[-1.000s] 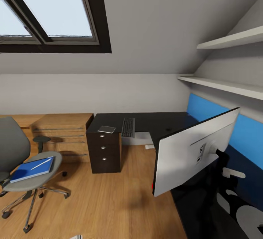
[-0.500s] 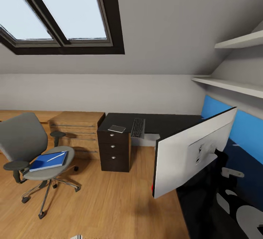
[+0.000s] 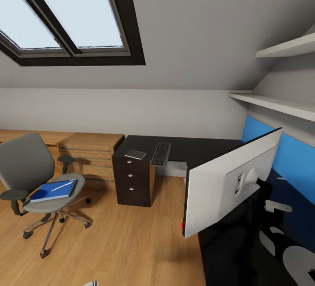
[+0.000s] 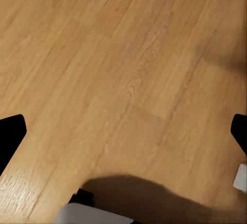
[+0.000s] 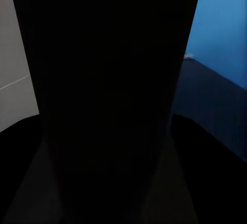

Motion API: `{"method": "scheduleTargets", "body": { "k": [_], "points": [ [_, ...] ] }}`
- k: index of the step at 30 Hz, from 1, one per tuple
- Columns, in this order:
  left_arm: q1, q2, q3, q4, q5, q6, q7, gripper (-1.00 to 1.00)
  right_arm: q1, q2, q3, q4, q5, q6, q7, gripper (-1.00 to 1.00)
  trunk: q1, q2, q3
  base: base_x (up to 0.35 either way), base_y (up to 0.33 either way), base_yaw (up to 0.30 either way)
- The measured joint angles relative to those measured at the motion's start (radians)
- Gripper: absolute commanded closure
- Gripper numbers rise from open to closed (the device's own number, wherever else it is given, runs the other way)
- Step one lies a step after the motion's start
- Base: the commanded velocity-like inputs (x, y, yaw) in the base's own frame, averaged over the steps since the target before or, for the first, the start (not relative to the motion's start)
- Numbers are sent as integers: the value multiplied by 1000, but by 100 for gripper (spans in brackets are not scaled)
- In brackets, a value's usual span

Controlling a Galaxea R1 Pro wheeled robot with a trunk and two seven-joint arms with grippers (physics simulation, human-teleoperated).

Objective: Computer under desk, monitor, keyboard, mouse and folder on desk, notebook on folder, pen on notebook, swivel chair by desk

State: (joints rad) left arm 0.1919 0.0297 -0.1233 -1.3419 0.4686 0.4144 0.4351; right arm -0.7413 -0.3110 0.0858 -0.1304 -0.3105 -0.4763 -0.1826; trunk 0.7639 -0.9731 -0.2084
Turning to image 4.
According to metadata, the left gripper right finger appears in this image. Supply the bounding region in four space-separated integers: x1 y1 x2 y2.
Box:
231 114 247 155

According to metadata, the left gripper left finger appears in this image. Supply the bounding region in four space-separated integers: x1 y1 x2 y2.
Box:
0 114 27 175

